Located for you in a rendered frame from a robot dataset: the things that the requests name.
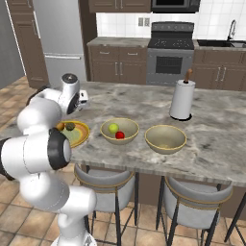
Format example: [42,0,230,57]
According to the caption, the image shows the silver tap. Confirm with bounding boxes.
[227,19,238,41]

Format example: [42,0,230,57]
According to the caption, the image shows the beige bowl with gold rim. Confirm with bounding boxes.
[100,117,140,146]
[144,124,188,156]

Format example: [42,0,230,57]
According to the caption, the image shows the grey wall socket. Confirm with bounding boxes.
[137,16,151,28]

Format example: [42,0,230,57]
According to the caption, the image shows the tall brown cupboard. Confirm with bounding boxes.
[6,0,50,89]

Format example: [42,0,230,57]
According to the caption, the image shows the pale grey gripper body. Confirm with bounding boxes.
[77,99,91,111]

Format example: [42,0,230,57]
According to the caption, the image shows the black microwave oven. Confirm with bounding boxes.
[150,0,202,14]

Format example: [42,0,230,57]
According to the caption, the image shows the dark sink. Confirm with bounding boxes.
[196,38,246,49]

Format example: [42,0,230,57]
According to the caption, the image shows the grey fridge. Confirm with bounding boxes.
[32,0,88,89]

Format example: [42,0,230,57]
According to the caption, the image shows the brown sink base cupboards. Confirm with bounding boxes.
[191,47,246,92]

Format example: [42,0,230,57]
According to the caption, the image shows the brown wall cupboards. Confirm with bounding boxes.
[87,0,152,13]

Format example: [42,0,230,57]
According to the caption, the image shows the white paper towel roll holder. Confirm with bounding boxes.
[168,67,197,122]

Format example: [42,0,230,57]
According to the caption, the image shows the grey bar stool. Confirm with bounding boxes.
[155,175,234,246]
[73,162,140,246]

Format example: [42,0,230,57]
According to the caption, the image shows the grey oven with black hob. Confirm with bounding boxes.
[145,21,196,86]

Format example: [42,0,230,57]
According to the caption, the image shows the orange and green plate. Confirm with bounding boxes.
[59,119,91,149]

